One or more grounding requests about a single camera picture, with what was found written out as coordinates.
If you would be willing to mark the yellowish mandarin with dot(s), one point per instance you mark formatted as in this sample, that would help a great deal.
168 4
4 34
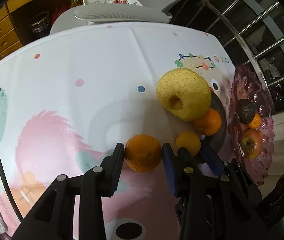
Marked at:
188 142

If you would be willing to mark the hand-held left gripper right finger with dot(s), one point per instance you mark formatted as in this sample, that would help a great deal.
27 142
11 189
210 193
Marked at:
169 172

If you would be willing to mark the metal window bars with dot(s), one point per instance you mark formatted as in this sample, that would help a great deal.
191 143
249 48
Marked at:
254 57

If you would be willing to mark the purple glass plate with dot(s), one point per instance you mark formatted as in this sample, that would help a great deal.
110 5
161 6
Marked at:
267 130

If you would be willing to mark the wooden desk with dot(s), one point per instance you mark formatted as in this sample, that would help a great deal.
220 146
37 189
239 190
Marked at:
19 2

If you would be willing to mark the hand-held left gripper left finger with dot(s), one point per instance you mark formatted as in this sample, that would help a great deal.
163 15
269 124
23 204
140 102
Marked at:
114 172

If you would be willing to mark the cartoon printed tablecloth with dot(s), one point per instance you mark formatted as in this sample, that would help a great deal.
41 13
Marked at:
82 67

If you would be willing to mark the red-yellow apple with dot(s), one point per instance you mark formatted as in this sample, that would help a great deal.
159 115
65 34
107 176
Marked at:
251 142

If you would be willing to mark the grey office chair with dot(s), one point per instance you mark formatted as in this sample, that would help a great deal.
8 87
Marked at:
122 15

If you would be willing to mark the dark avocado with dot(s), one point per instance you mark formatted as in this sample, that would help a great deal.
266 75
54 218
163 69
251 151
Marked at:
246 111

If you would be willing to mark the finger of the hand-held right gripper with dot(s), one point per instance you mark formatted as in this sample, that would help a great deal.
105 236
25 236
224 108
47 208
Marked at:
213 161

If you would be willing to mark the orange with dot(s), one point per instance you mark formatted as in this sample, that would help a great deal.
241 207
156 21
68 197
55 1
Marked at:
255 121
143 152
207 122

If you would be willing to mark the wastebasket with dark liner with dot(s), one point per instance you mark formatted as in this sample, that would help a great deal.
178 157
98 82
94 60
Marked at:
38 21

